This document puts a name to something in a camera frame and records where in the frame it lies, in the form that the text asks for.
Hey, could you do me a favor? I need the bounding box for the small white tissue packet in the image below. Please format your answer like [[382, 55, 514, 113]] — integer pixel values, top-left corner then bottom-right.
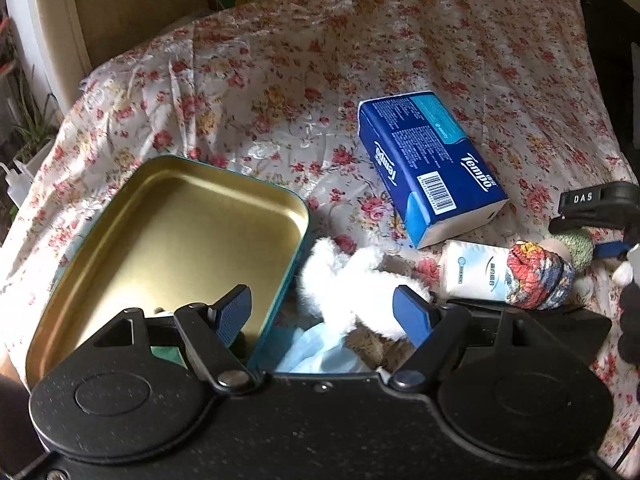
[[439, 240, 516, 303]]

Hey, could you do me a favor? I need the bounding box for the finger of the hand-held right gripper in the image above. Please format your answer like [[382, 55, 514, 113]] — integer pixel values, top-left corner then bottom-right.
[[548, 209, 622, 235], [594, 241, 632, 262]]

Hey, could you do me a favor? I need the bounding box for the white squeeze bottle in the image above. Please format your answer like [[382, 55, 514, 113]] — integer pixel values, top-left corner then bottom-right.
[[0, 159, 37, 207]]

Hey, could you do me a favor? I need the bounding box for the floral bed sheet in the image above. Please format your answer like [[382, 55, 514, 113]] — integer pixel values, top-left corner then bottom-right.
[[0, 0, 640, 467]]

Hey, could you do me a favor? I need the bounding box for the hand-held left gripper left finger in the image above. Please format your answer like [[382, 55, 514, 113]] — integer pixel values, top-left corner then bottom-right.
[[93, 284, 257, 394]]

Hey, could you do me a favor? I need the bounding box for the gold tin box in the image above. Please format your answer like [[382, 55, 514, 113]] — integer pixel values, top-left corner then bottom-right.
[[25, 155, 311, 388]]

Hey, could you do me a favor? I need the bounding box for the cream headboard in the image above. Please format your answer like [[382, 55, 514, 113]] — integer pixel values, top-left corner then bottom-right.
[[2, 0, 213, 121]]

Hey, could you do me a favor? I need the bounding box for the green knitted ball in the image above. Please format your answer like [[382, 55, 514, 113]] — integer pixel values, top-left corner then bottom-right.
[[547, 229, 597, 272]]

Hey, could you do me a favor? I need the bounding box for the green plush toy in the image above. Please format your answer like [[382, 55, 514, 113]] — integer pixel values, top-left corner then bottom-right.
[[150, 342, 189, 367]]

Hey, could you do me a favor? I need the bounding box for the blue tissue pack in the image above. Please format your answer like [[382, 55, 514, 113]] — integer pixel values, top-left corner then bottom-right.
[[357, 91, 511, 250]]

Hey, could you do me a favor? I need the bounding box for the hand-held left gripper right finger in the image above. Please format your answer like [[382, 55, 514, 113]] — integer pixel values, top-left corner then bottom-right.
[[389, 284, 553, 394]]

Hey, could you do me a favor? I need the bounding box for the white plush toy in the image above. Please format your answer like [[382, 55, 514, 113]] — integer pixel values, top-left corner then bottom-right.
[[296, 236, 433, 342]]

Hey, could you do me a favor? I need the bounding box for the multicolour knitted sock ball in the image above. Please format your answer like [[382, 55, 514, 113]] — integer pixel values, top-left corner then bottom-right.
[[504, 241, 577, 311]]

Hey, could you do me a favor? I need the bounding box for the green potted plant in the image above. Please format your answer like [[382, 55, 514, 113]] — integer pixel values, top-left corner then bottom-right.
[[0, 15, 58, 153]]

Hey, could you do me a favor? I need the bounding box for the blue face mask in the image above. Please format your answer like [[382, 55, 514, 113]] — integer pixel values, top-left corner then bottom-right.
[[274, 321, 373, 375]]

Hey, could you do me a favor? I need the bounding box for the dark cloth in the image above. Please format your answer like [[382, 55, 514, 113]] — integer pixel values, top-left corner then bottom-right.
[[617, 280, 640, 362]]

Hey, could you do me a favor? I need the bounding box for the black box lid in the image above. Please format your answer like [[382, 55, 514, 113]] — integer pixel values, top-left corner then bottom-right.
[[444, 299, 613, 363]]

